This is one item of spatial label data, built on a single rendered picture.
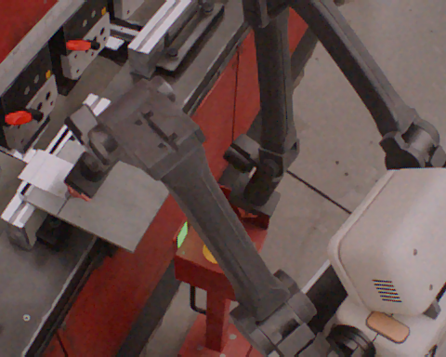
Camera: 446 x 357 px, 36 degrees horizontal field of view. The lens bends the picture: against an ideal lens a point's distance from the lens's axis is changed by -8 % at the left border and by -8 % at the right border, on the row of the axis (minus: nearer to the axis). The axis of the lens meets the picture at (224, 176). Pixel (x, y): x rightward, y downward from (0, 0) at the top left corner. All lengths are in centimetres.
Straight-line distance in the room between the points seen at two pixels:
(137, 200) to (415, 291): 66
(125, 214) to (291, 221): 128
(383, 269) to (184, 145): 35
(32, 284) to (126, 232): 26
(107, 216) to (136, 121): 63
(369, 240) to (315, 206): 169
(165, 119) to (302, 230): 184
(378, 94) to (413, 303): 39
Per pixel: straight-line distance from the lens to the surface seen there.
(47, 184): 153
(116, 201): 149
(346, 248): 106
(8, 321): 153
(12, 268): 159
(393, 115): 126
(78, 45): 135
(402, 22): 354
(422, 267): 105
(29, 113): 128
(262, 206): 162
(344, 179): 281
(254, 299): 101
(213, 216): 89
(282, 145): 144
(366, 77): 125
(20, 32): 124
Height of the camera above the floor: 222
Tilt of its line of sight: 54 degrees down
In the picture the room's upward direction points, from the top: 3 degrees clockwise
